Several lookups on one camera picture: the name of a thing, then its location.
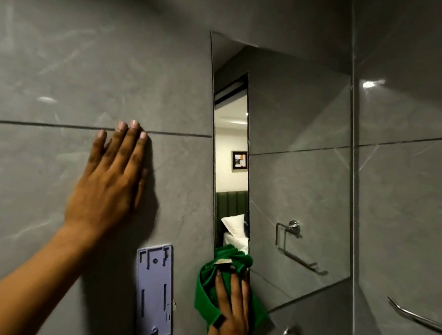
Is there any chrome towel rail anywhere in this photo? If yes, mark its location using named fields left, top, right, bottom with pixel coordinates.
left=382, top=296, right=442, bottom=335

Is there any frameless wall mirror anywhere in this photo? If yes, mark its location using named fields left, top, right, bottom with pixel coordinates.
left=169, top=31, right=386, bottom=324

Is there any grey plastic wall bracket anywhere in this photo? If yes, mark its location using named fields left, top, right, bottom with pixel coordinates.
left=124, top=239, right=187, bottom=335

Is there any person's left forearm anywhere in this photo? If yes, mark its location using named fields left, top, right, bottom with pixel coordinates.
left=0, top=211, right=100, bottom=335

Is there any green cleaning cloth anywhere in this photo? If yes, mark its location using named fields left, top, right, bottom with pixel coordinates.
left=189, top=240, right=278, bottom=335

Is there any person's left hand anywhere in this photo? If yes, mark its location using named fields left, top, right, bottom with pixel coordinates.
left=62, top=111, right=156, bottom=244

